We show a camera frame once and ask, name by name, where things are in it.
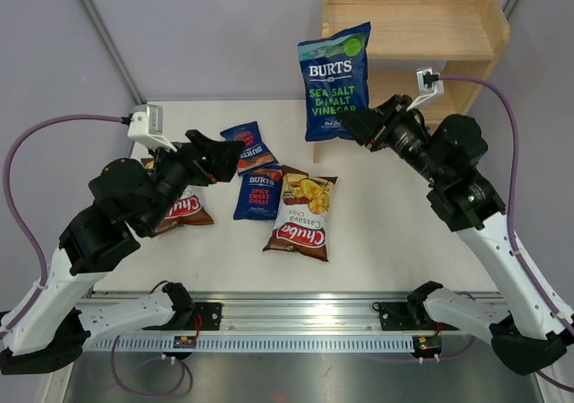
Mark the blue Burts sea salt bag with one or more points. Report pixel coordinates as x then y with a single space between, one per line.
335 76

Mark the blue burts chilli bag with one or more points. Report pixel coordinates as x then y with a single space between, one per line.
255 155
259 194

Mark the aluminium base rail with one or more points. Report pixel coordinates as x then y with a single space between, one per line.
252 323

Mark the left Chuba cassava chips bag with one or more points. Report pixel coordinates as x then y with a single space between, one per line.
188 210

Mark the large Chuba cassava chips bag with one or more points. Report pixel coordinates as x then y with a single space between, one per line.
301 224

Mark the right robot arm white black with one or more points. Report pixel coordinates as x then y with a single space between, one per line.
532 331

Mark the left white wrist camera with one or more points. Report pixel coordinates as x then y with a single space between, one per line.
145 128

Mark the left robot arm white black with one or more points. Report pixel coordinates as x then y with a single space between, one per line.
129 204

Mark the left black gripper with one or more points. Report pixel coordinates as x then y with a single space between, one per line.
219 165

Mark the wooden two-tier shelf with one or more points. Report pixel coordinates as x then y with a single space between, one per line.
464 37

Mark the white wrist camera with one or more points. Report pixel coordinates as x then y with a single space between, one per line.
430 87
145 128

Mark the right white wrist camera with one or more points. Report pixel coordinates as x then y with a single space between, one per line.
430 87

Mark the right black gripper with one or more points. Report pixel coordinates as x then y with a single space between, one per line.
372 129

